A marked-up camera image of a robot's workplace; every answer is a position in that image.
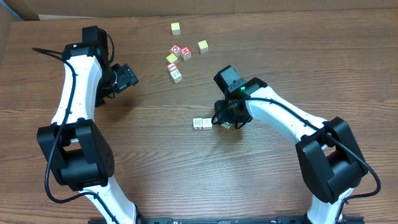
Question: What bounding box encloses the green F letter block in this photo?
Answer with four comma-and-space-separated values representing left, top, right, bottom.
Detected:
221, 122, 232, 129

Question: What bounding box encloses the plain cream block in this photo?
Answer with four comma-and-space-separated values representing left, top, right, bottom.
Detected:
202, 118, 213, 130

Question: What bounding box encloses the cream block red X side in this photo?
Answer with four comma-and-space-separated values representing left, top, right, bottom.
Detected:
193, 118, 203, 130

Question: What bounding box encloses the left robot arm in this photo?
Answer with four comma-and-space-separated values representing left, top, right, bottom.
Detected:
36, 26, 145, 223

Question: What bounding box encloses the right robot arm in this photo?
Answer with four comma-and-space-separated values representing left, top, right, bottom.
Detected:
211, 65, 369, 223

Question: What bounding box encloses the red I letter block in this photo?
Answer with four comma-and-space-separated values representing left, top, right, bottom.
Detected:
167, 63, 178, 73

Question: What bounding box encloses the yellow block left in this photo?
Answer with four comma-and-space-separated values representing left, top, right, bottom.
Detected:
166, 53, 178, 64

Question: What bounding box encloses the cream picture block yellow side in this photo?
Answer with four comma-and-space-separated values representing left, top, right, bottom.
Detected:
170, 69, 183, 83

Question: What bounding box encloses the red C letter block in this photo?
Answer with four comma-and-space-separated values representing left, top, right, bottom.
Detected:
170, 45, 181, 57

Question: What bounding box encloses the red M letter block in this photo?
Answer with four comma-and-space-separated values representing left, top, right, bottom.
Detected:
180, 47, 192, 60

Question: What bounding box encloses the yellow block far top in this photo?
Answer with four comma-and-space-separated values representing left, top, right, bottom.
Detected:
170, 22, 181, 35

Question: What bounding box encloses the yellow block right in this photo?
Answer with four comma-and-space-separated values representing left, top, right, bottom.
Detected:
198, 40, 209, 54

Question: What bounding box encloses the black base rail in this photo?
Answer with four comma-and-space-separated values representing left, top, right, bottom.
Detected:
88, 216, 365, 224

